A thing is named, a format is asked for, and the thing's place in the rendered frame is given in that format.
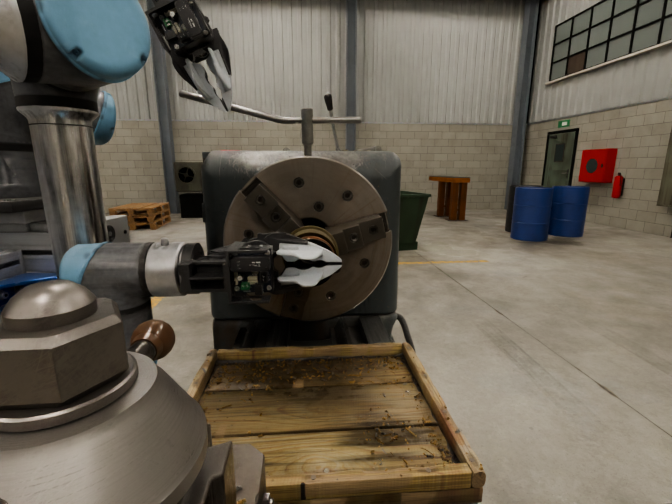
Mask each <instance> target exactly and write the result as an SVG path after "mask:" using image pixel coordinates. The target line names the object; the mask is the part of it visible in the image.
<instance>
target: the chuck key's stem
mask: <svg viewBox="0 0 672 504"><path fill-rule="evenodd" d="M312 117H313V109H312V108H302V109H301V118H302V123H301V131H302V144H303V145H304V156H312V144H313V143H314V138H313V123H312Z"/></svg>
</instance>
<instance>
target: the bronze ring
mask: <svg viewBox="0 0 672 504"><path fill-rule="evenodd" d="M290 234H292V235H294V236H297V237H299V238H302V239H304V240H307V241H309V242H311V243H314V244H316V245H319V246H321V247H323V248H325V249H327V250H329V251H331V252H333V253H334V254H336V255H337V256H338V257H339V250H338V246H337V243H336V241H335V239H334V237H333V236H332V235H331V234H330V233H329V232H328V231H326V230H325V229H323V228H321V227H318V226H303V227H300V228H298V229H296V230H294V231H293V232H292V233H290ZM282 260H283V263H284V265H285V267H286V266H287V265H293V264H295V265H298V266H300V267H307V266H309V265H311V264H308V263H304V262H302V261H301V260H300V259H299V260H297V261H295V262H287V261H285V259H284V258H283V257H282ZM332 275H333V274H332ZM332 275H330V276H328V277H326V278H324V279H322V280H320V281H319V282H318V283H317V285H315V286H312V287H316V286H319V285H322V284H324V283H325V282H327V281H328V280H329V279H330V278H331V276H332Z"/></svg>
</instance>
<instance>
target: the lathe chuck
mask: <svg viewBox="0 0 672 504"><path fill-rule="evenodd" d="M254 175H255V176H253V177H252V178H251V179H250V180H249V181H248V182H247V183H246V185H245V186H244V187H243V188H242V189H241V190H239V191H238V192H237V194H236V195H235V197H234V199H233V201H232V203H231V205H230V207H229V210H228V212H227V216H226V219H225V224H224V231H223V246H227V245H230V244H233V243H234V241H239V242H241V241H242V240H243V239H244V238H245V237H247V238H248V239H252V238H257V234H258V233H270V232H274V231H273V230H272V229H271V228H270V227H269V226H267V225H266V224H265V223H264V222H263V221H262V219H263V218H262V217H261V216H260V215H259V214H258V213H257V212H256V211H255V210H254V209H252V208H251V207H250V206H249V205H248V204H247V203H246V202H245V201H244V199H245V198H246V196H245V195H244V194H243V193H241V192H242V191H243V190H244V189H245V188H246V187H247V186H248V185H249V184H250V183H251V182H252V181H253V180H254V179H255V178H256V177H257V178H258V179H259V180H260V181H261V182H262V183H263V184H264V185H265V186H266V187H267V188H268V189H269V190H270V191H271V192H272V193H273V194H274V195H275V196H276V197H277V198H278V199H279V200H280V201H281V202H282V203H283V204H284V205H286V206H287V207H288V208H289V209H290V210H291V211H292V212H293V213H294V214H295V215H296V216H297V217H298V218H299V219H300V220H302V219H316V220H319V221H321V222H323V223H324V224H325V225H326V226H327V227H331V226H334V225H338V224H342V223H345V222H349V221H353V220H356V219H360V218H364V217H367V216H371V215H375V214H378V213H382V212H386V211H387V209H386V206H385V204H384V202H383V200H382V198H381V196H380V195H379V193H378V192H377V190H376V189H375V188H374V187H373V185H372V184H371V183H370V182H369V181H368V180H367V179H366V178H365V177H364V176H363V175H361V174H360V173H359V172H357V171H356V170H354V169H353V168H351V167H349V166H347V165H346V164H343V163H341V162H339V161H336V160H333V159H329V158H325V157H319V156H296V157H290V158H286V159H283V160H279V161H277V162H274V163H272V164H270V165H268V166H266V167H264V168H263V169H261V170H260V171H258V172H257V173H255V174H254ZM391 250H392V230H389V231H388V232H386V238H382V239H379V240H375V241H371V242H368V243H364V247H360V248H356V249H353V250H349V251H348V252H349V254H345V255H342V256H339V258H341V259H342V267H341V268H340V269H338V270H337V271H336V272H335V273H333V275H332V276H331V278H330V279H329V280H328V281H327V282H325V283H324V284H322V285H319V286H316V287H312V290H310V293H309V297H308V301H307V302H306V304H305V308H304V312H303V315H302V319H301V320H299V321H320V320H326V319H330V318H333V317H336V316H339V315H341V314H344V313H346V312H348V311H350V310H351V309H353V308H355V307H356V306H358V305H359V304H360V303H361V302H363V301H364V300H365V299H366V298H367V297H368V296H369V295H370V294H371V293H372V292H373V291H374V289H375V288H376V287H377V285H378V284H379V282H380V281H381V279H382V277H383V275H384V273H385V271H386V269H387V266H388V263H389V260H390V256H391ZM274 268H275V269H277V270H279V275H281V273H282V272H283V270H284V269H285V265H284V263H283V260H282V256H280V255H277V256H276V257H274ZM285 294H286V293H285ZM285 294H279V295H274V294H271V293H270V292H265V293H263V294H262V295H271V299H270V303H263V304H257V305H258V306H259V307H261V308H263V309H264V310H266V311H268V312H270V313H272V314H274V315H277V316H279V317H280V313H281V309H282V305H283V301H284V298H285Z"/></svg>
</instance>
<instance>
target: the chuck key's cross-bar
mask: <svg viewBox="0 0 672 504"><path fill-rule="evenodd" d="M179 96H180V97H182V98H186V99H190V100H194V101H197V102H201V103H205V104H208V105H212V104H210V103H209V102H208V101H207V100H206V99H205V98H204V97H203V96H201V95H197V94H194V93H190V92H186V91H182V90H180V91H179ZM212 106H213V105H212ZM231 111H235V112H238V113H242V114H246V115H250V116H253V117H257V118H261V119H265V120H268V121H272V122H276V123H280V124H301V123H302V118H301V117H280V116H276V115H272V114H268V113H265V112H261V111H257V110H253V109H250V108H246V107H242V106H238V105H235V104H232V106H231ZM361 120H362V118H361V116H356V117H312V123H313V124H347V123H361Z"/></svg>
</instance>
